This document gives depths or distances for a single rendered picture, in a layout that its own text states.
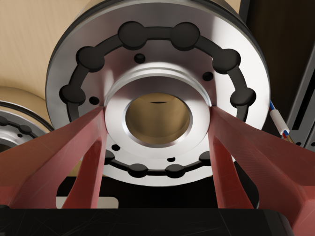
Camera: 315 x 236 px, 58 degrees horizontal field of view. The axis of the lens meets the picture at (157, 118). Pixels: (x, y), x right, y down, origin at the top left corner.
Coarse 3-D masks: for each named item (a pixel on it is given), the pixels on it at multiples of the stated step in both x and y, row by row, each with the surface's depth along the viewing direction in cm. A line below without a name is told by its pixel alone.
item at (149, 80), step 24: (144, 72) 11; (168, 72) 11; (120, 96) 12; (192, 96) 12; (120, 120) 13; (192, 120) 13; (120, 144) 13; (144, 144) 13; (168, 144) 14; (192, 144) 13
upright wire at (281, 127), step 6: (270, 102) 14; (270, 108) 14; (270, 114) 13; (276, 114) 13; (276, 120) 13; (282, 120) 12; (276, 126) 13; (282, 126) 12; (282, 132) 12; (288, 132) 12; (288, 138) 12
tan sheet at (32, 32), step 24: (0, 0) 21; (24, 0) 21; (48, 0) 21; (72, 0) 21; (240, 0) 21; (0, 24) 22; (24, 24) 22; (48, 24) 22; (0, 48) 23; (24, 48) 23; (48, 48) 23; (0, 72) 25; (24, 72) 25
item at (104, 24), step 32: (128, 0) 10; (160, 0) 10; (96, 32) 11; (128, 32) 11; (160, 32) 11; (192, 32) 11; (224, 32) 11; (64, 64) 11; (96, 64) 12; (128, 64) 11; (160, 64) 11; (192, 64) 11; (224, 64) 12; (256, 64) 11; (64, 96) 13; (96, 96) 12; (224, 96) 12; (256, 96) 12; (128, 160) 15; (160, 160) 15; (192, 160) 15
